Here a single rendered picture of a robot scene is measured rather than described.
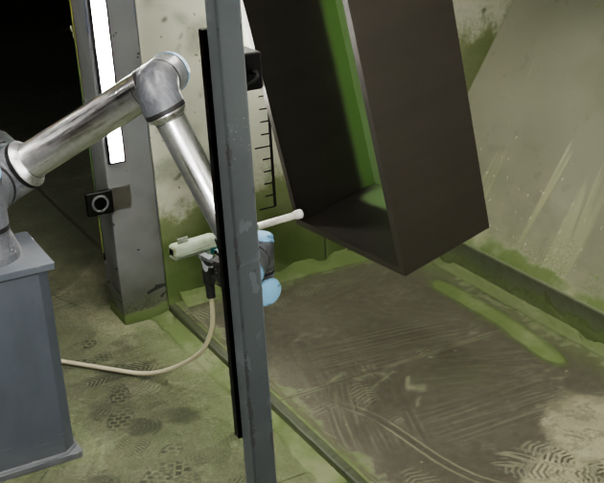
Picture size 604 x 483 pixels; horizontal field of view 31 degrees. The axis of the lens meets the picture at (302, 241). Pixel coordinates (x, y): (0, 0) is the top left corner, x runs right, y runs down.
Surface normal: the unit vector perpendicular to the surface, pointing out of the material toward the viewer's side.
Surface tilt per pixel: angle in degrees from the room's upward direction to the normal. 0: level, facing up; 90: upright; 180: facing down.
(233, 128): 90
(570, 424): 0
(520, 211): 57
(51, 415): 90
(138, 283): 90
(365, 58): 90
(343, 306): 0
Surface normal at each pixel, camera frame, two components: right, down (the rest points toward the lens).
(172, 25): 0.47, 0.30
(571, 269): -0.77, -0.33
